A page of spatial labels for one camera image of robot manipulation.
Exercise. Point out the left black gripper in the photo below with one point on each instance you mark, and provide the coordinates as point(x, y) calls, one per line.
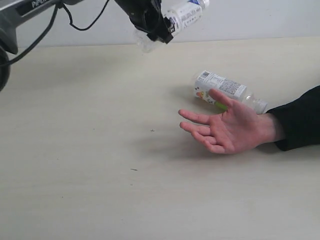
point(146, 16)

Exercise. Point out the clear bottle blue white label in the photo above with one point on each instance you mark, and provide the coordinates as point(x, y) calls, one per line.
point(182, 16)

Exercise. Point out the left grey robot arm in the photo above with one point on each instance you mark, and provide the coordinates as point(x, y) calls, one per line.
point(14, 13)

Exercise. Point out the square bottle white fruit label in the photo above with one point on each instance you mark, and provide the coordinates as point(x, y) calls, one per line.
point(205, 80)

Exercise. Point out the person's open bare hand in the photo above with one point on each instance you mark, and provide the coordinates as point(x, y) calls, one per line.
point(234, 131)

